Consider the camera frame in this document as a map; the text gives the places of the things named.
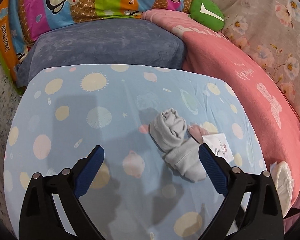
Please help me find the light blue planet tablecloth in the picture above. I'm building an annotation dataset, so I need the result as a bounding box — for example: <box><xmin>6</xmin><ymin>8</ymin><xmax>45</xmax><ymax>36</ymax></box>
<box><xmin>4</xmin><ymin>64</ymin><xmax>265</xmax><ymax>239</ymax></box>

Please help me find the grey floral pillow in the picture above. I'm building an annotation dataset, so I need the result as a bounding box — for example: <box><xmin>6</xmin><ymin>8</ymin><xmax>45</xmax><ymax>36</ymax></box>
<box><xmin>211</xmin><ymin>0</ymin><xmax>300</xmax><ymax>118</ymax></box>

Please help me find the pink quilted jacket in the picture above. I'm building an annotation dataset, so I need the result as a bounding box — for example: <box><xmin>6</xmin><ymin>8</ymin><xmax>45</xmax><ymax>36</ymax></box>
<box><xmin>283</xmin><ymin>196</ymin><xmax>300</xmax><ymax>233</ymax></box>

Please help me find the grey white sock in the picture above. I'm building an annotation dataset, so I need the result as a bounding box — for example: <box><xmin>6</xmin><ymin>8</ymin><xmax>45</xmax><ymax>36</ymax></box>
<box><xmin>149</xmin><ymin>108</ymin><xmax>206</xmax><ymax>183</ymax></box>

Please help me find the blue grey velvet cushion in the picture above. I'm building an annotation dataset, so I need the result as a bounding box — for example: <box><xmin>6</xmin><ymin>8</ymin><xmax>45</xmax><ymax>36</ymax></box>
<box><xmin>16</xmin><ymin>18</ymin><xmax>187</xmax><ymax>88</ymax></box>

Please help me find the green round cushion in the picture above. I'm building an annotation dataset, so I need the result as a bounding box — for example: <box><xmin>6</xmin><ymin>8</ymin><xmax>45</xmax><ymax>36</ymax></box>
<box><xmin>190</xmin><ymin>0</ymin><xmax>225</xmax><ymax>31</ymax></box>

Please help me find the white paper tag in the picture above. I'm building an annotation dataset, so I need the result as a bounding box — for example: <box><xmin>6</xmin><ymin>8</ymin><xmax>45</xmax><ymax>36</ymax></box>
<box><xmin>202</xmin><ymin>133</ymin><xmax>234</xmax><ymax>163</ymax></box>

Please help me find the colourful monkey print pillow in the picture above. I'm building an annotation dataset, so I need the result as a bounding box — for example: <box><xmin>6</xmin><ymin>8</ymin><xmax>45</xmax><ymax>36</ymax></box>
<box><xmin>0</xmin><ymin>0</ymin><xmax>193</xmax><ymax>82</ymax></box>

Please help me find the bin with white liner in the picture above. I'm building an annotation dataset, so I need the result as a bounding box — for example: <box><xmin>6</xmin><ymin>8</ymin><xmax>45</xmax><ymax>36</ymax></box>
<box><xmin>270</xmin><ymin>161</ymin><xmax>294</xmax><ymax>217</ymax></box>

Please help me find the pink blanket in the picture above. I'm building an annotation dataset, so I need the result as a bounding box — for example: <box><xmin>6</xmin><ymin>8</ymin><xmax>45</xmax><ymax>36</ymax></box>
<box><xmin>141</xmin><ymin>9</ymin><xmax>300</xmax><ymax>202</ymax></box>

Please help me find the pink white wrapper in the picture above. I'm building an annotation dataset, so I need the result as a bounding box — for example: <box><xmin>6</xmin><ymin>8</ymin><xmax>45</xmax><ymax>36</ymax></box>
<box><xmin>187</xmin><ymin>125</ymin><xmax>210</xmax><ymax>144</ymax></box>

